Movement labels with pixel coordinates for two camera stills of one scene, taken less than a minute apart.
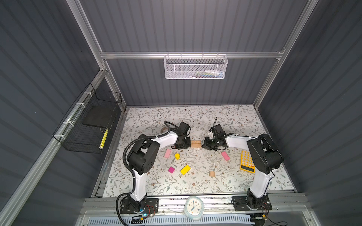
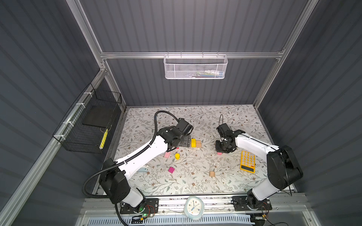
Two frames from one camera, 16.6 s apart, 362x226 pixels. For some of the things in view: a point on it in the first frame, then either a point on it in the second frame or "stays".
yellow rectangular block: [185, 169] → [193, 142]
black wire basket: [83, 129] stays
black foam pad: [99, 116] stays
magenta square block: [171, 170] stays
